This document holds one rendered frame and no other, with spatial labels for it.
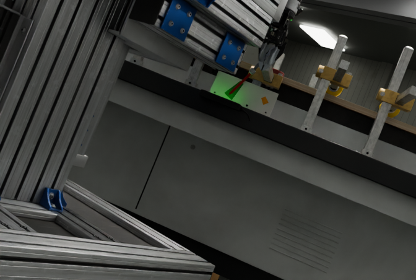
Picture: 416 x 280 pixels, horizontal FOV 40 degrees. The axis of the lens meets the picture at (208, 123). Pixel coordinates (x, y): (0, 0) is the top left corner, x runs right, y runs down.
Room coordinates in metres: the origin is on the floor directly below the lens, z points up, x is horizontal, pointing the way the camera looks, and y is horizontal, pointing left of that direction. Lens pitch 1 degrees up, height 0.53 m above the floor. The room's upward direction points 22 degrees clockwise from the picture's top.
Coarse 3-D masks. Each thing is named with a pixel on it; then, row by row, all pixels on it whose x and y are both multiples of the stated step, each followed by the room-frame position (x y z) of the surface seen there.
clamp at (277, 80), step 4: (248, 72) 2.28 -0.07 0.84; (256, 72) 2.27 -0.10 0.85; (260, 72) 2.27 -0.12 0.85; (252, 76) 2.27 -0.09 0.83; (256, 76) 2.27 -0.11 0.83; (260, 76) 2.27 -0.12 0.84; (276, 76) 2.26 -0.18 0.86; (280, 76) 2.25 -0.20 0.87; (260, 80) 2.27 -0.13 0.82; (272, 80) 2.26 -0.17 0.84; (276, 80) 2.26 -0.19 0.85; (280, 80) 2.25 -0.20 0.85; (264, 84) 2.31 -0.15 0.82; (268, 84) 2.26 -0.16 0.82; (272, 84) 2.26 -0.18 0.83; (276, 84) 2.26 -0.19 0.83; (280, 84) 2.29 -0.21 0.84; (276, 88) 2.28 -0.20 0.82
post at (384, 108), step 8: (408, 48) 2.19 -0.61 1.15; (408, 56) 2.19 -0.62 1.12; (400, 64) 2.19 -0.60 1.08; (400, 72) 2.19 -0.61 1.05; (392, 80) 2.19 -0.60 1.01; (400, 80) 2.19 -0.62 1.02; (392, 88) 2.19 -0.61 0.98; (384, 104) 2.19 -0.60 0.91; (384, 112) 2.19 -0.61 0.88; (376, 120) 2.19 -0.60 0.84; (384, 120) 2.19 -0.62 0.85; (376, 128) 2.19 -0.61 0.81; (368, 136) 2.21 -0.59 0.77; (376, 136) 2.19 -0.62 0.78; (368, 144) 2.19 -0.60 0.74
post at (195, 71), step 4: (196, 60) 2.32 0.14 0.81; (196, 64) 2.32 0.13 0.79; (200, 64) 2.32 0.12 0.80; (192, 68) 2.32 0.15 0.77; (196, 68) 2.32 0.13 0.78; (200, 68) 2.31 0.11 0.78; (192, 72) 2.32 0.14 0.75; (196, 72) 2.32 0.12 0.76; (200, 72) 2.34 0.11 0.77; (188, 76) 2.32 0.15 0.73; (192, 76) 2.32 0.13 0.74; (196, 76) 2.31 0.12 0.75; (192, 80) 2.32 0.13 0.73; (196, 80) 2.32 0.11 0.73
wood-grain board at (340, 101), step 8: (240, 64) 2.48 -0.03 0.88; (248, 64) 2.47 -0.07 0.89; (288, 80) 2.44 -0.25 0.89; (296, 88) 2.44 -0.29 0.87; (304, 88) 2.43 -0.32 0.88; (312, 88) 2.42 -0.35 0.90; (328, 96) 2.41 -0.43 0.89; (336, 104) 2.42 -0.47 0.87; (344, 104) 2.40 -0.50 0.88; (352, 104) 2.39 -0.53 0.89; (360, 112) 2.39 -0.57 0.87; (368, 112) 2.38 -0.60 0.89; (376, 112) 2.38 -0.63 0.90; (392, 120) 2.37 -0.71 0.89; (400, 128) 2.36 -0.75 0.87; (408, 128) 2.35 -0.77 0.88
